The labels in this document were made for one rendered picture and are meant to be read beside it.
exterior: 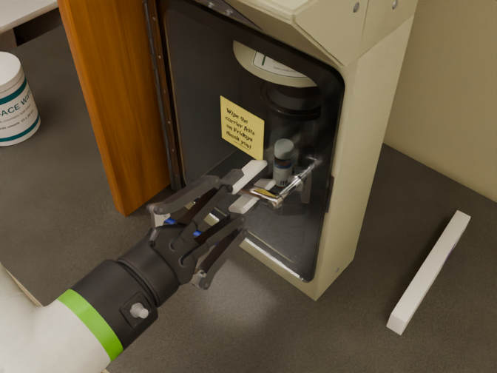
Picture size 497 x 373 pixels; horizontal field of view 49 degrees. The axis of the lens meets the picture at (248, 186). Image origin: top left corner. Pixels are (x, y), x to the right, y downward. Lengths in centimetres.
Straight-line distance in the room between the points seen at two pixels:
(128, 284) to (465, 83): 70
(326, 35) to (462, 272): 61
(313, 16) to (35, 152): 85
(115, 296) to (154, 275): 5
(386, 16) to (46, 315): 46
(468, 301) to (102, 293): 61
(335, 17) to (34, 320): 42
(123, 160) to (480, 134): 65
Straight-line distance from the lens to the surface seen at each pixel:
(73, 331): 60
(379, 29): 58
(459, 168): 116
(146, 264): 63
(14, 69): 118
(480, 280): 101
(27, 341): 59
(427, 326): 93
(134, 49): 86
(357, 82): 59
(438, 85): 108
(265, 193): 70
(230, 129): 75
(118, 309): 60
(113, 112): 88
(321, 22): 47
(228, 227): 70
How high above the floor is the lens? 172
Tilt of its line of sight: 48 degrees down
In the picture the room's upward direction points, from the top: straight up
